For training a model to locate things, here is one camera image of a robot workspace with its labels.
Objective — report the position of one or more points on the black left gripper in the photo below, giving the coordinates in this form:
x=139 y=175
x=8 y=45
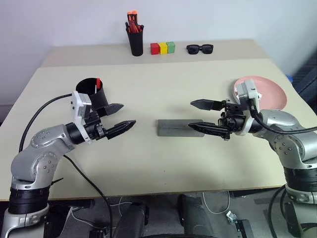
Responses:
x=95 y=127

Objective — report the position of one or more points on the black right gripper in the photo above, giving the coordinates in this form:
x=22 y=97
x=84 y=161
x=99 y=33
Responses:
x=234 y=119

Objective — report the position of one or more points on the grey rectangular block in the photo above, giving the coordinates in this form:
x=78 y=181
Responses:
x=178 y=127

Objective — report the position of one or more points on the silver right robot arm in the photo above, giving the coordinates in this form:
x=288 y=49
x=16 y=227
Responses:
x=280 y=124

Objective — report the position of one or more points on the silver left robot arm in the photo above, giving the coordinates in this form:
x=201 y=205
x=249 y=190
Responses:
x=42 y=148

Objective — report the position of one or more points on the black plastic cup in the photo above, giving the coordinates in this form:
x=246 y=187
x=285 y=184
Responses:
x=101 y=98

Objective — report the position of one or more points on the pink plate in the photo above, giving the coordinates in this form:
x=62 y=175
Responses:
x=270 y=91

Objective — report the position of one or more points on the black sunglasses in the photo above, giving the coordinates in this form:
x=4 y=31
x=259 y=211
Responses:
x=193 y=49

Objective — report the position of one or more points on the green wooden block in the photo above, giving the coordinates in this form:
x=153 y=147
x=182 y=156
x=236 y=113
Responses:
x=171 y=47

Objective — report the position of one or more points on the black pen holder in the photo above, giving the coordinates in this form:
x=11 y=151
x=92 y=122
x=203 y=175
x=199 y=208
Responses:
x=136 y=42

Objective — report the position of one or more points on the red wooden block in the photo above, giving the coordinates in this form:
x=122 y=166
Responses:
x=154 y=49

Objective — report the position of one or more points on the yellow wooden block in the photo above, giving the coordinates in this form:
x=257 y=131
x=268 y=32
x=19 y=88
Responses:
x=163 y=48

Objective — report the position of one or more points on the blue object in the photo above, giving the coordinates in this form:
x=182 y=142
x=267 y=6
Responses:
x=290 y=78

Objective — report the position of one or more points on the red pen in holder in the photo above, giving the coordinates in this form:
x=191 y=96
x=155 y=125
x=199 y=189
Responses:
x=135 y=28

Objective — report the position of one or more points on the dark rounded shape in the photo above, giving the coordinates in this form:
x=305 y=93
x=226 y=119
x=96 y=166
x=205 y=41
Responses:
x=195 y=215
x=131 y=218

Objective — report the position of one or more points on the black pen with orange cap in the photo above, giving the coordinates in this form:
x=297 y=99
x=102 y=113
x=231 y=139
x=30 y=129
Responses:
x=129 y=16
x=134 y=15

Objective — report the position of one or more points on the dark ribbed radiator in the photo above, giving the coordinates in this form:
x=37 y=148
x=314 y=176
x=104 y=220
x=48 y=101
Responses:
x=307 y=74

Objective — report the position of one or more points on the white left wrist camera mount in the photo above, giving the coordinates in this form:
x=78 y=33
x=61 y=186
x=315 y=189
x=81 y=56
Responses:
x=78 y=106

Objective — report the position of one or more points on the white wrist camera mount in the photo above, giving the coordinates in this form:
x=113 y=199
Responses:
x=78 y=106
x=247 y=90

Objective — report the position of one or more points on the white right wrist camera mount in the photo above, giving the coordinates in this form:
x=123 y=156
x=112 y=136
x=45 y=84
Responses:
x=247 y=90

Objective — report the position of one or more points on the small metal bracket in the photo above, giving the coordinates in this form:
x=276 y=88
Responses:
x=231 y=217

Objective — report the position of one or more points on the black bracket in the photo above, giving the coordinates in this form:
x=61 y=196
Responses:
x=244 y=228

